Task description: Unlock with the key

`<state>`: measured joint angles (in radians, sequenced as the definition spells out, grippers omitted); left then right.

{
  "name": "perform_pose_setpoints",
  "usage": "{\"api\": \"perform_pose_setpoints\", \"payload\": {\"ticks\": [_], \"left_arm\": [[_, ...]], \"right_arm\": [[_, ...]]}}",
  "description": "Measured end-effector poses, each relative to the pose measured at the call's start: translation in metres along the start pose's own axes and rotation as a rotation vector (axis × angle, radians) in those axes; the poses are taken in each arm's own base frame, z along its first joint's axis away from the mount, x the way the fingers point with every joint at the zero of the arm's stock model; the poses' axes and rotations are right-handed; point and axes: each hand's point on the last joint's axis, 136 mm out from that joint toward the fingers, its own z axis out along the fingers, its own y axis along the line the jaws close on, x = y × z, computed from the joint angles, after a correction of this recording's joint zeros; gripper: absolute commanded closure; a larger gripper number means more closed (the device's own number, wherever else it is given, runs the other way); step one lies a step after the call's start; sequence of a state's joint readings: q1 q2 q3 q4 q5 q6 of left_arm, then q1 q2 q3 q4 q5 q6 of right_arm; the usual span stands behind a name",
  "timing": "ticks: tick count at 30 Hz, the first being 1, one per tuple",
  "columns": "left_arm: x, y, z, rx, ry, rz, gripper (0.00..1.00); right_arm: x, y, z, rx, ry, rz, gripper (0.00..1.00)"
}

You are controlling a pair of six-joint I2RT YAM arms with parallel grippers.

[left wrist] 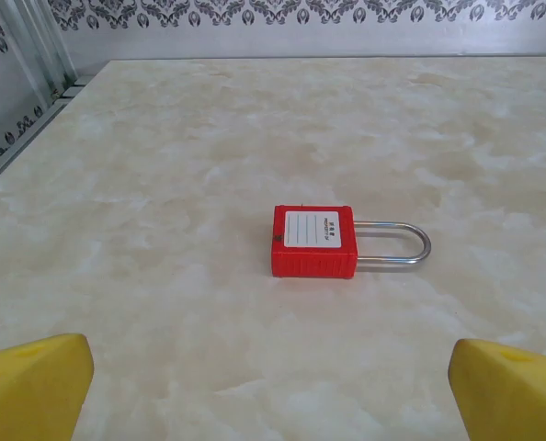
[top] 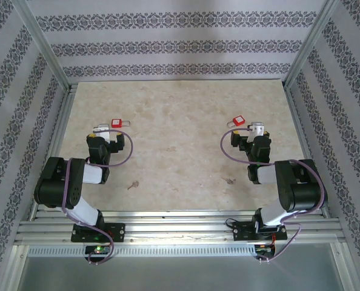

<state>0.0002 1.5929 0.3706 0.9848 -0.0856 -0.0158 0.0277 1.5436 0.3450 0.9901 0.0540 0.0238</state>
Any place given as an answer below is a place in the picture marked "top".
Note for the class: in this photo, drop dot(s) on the red safety padlock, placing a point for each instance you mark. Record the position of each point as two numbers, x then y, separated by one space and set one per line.
237 120
116 122

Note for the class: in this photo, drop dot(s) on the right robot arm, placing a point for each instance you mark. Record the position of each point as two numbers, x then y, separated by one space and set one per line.
304 194

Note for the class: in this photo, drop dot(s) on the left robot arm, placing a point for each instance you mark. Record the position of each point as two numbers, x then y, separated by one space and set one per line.
58 182

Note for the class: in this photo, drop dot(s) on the small circuit board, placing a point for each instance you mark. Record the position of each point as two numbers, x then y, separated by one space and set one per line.
263 249
98 249

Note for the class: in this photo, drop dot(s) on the grey metal sheet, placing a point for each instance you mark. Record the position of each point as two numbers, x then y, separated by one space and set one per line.
180 272

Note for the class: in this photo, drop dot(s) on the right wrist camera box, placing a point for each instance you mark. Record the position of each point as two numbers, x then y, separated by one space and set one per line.
257 130

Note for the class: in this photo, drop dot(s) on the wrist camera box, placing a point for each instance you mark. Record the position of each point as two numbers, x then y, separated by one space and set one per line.
102 131
257 130

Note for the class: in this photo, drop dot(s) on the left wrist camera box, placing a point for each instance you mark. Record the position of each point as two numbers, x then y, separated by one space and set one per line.
102 131

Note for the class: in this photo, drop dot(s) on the aluminium side rail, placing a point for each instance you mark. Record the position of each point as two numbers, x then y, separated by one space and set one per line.
58 130
301 130

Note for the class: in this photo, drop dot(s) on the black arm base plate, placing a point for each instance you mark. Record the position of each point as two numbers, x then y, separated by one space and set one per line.
242 232
119 232

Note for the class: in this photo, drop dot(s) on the aluminium frame post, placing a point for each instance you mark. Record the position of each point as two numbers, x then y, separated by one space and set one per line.
311 45
43 45

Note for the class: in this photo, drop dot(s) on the aluminium mounting rail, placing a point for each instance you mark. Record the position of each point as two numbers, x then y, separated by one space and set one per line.
180 225

